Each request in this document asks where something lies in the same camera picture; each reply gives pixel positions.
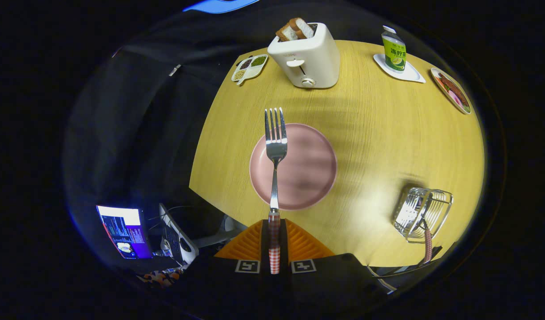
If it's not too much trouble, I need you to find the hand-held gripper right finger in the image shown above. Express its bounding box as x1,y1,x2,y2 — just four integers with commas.
279,219,379,320

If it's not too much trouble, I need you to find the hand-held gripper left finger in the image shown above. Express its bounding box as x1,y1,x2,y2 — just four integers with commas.
190,219,273,320

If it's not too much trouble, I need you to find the spoon with checked handle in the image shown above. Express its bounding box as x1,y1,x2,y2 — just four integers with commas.
414,191,435,265

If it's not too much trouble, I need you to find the fork with checked handle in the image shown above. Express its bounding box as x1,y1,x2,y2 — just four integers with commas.
264,107,288,275

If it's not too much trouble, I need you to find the white chair base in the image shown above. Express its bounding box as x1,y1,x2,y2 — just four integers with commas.
193,215,248,249

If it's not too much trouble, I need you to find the orange patterned cloth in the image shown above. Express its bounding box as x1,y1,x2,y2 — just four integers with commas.
137,269,184,288

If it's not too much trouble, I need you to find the open white laptop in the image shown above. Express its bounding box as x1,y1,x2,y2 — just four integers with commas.
159,203,199,266

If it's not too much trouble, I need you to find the laptop with lit screen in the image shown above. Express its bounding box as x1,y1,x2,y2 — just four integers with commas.
96,205,154,260

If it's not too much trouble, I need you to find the pink plate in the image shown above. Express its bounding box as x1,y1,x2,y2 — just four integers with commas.
249,123,338,211

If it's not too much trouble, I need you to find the white divided condiment dish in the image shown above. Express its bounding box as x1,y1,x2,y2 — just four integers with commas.
231,54,269,85

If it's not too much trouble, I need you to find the white coaster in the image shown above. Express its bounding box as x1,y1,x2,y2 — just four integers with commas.
373,54,426,84

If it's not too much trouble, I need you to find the white toaster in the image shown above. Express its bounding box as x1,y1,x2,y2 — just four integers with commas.
267,22,341,89

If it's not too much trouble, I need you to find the plate of meat and vegetables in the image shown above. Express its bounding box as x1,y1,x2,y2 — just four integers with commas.
430,68,472,115

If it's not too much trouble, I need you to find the green drink bottle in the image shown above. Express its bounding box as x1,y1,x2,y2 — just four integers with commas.
382,25,407,73

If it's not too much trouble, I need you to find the bread slice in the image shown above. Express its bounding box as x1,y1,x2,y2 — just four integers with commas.
275,24,299,42
289,17,315,40

